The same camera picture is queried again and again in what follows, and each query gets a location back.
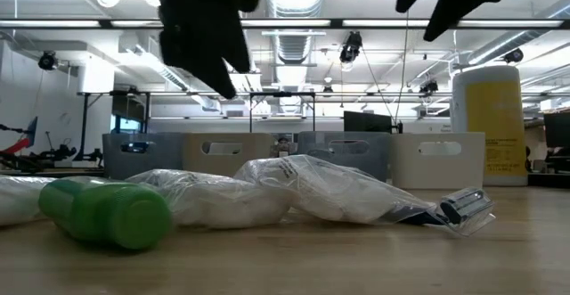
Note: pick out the green shampoo bottle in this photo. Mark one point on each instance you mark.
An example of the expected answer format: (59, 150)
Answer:
(107, 210)

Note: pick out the bagged white cotton pads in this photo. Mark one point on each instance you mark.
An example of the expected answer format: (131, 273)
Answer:
(222, 203)
(338, 192)
(20, 199)

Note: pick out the pale grey plastic bin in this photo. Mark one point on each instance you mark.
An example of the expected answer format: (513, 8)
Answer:
(236, 159)

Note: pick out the dark plastic bin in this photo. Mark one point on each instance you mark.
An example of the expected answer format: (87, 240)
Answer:
(352, 157)

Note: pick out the black ceiling camera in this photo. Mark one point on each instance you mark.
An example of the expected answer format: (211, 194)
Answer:
(47, 61)
(429, 87)
(514, 55)

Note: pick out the black background station frame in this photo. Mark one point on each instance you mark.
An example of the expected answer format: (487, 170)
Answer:
(84, 117)

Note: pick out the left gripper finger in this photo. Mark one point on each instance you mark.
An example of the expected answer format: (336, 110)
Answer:
(238, 50)
(196, 59)

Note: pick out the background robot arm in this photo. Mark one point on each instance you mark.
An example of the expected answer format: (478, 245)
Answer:
(53, 156)

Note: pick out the black overhead camera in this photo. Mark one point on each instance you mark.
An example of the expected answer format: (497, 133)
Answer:
(352, 47)

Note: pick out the white plastic bin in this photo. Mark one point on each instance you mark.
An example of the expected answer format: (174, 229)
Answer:
(438, 170)

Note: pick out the black computer monitor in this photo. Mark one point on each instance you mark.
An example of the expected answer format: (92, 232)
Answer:
(367, 122)
(557, 130)

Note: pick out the yellow wipes canister white lid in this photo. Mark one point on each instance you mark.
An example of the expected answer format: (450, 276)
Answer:
(492, 108)

